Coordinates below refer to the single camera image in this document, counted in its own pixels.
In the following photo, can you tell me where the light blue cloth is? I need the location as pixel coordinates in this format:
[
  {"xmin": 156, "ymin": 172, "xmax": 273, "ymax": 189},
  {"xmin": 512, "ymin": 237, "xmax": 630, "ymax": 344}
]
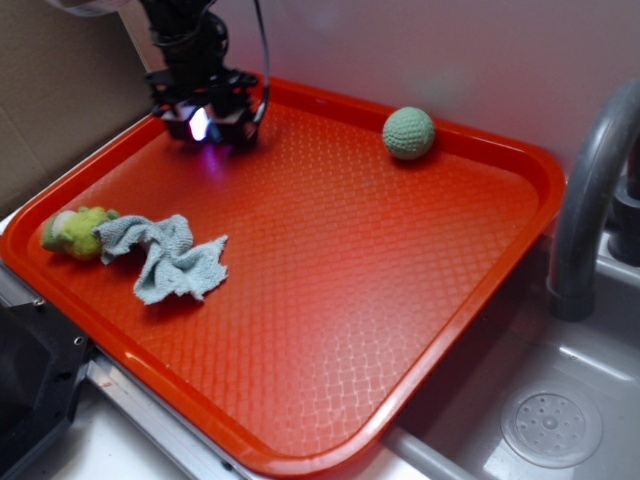
[{"xmin": 93, "ymin": 215, "xmax": 228, "ymax": 305}]

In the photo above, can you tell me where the orange plastic tray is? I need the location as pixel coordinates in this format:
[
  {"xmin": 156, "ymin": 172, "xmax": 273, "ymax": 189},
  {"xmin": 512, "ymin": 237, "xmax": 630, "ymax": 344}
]
[{"xmin": 1, "ymin": 80, "xmax": 565, "ymax": 478}]

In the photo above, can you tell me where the green plush toy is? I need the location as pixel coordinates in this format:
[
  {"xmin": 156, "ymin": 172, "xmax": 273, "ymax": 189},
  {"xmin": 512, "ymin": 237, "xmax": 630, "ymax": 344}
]
[{"xmin": 40, "ymin": 206, "xmax": 120, "ymax": 261}]

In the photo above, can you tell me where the grey toy sink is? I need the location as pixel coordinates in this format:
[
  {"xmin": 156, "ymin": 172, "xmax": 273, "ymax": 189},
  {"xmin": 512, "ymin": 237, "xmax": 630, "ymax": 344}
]
[{"xmin": 383, "ymin": 247, "xmax": 639, "ymax": 479}]

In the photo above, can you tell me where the green knitted ball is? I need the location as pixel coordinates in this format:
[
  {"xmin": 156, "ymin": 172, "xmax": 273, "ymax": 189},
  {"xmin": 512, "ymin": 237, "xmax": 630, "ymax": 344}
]
[{"xmin": 382, "ymin": 107, "xmax": 436, "ymax": 161}]

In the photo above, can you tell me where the brown cardboard panel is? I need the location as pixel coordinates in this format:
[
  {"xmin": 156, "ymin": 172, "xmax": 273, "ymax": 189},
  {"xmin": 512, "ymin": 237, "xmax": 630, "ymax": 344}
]
[{"xmin": 1, "ymin": 1, "xmax": 150, "ymax": 216}]

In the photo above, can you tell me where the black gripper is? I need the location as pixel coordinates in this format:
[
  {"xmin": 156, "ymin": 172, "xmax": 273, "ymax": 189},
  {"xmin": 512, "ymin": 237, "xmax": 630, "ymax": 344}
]
[{"xmin": 144, "ymin": 56, "xmax": 258, "ymax": 147}]

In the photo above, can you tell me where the round sink drain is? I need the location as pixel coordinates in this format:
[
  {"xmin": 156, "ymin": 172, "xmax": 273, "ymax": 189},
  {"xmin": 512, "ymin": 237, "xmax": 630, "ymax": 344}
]
[{"xmin": 500, "ymin": 382, "xmax": 603, "ymax": 469}]

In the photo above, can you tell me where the black cable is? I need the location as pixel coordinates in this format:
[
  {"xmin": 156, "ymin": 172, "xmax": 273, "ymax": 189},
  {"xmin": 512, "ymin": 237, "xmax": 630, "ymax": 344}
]
[{"xmin": 252, "ymin": 0, "xmax": 272, "ymax": 126}]

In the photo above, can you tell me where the dark faucet handle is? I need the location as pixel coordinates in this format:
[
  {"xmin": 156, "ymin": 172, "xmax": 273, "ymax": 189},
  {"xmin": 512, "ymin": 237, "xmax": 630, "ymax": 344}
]
[{"xmin": 608, "ymin": 146, "xmax": 639, "ymax": 267}]

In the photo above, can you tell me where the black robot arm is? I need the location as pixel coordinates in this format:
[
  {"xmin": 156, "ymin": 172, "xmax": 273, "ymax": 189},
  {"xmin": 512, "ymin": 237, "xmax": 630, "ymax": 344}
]
[{"xmin": 142, "ymin": 1, "xmax": 268, "ymax": 148}]

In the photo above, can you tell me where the black metal bracket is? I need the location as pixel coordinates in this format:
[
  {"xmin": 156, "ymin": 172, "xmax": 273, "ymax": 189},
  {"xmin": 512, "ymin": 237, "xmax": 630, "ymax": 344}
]
[{"xmin": 1, "ymin": 299, "xmax": 92, "ymax": 479}]

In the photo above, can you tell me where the dark plastic pickle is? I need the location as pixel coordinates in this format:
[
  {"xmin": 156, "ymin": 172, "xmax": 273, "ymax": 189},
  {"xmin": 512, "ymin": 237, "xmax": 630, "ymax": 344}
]
[{"xmin": 209, "ymin": 123, "xmax": 222, "ymax": 144}]

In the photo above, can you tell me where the grey toy faucet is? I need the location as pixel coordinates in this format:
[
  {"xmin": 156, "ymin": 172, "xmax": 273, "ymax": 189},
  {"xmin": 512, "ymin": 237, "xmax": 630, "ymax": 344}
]
[{"xmin": 547, "ymin": 79, "xmax": 639, "ymax": 321}]

